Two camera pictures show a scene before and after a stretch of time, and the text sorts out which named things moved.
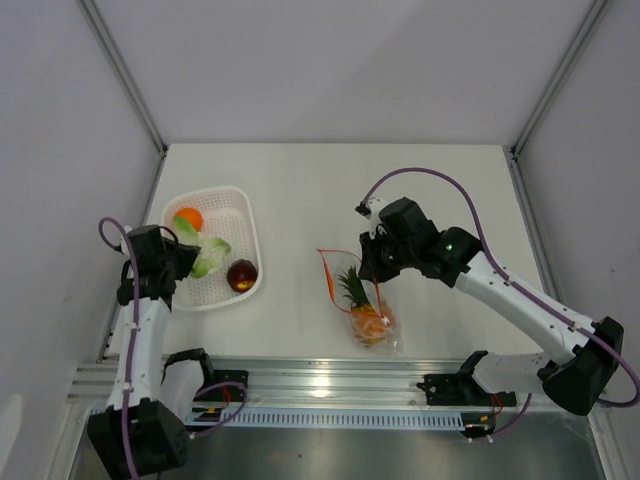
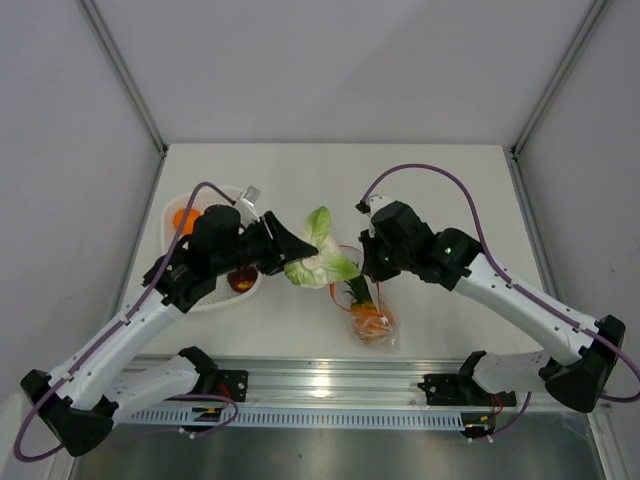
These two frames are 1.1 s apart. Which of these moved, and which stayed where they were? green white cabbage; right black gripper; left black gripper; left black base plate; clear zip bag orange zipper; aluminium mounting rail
Moved: left black gripper; green white cabbage
Stayed: clear zip bag orange zipper; right black gripper; left black base plate; aluminium mounting rail
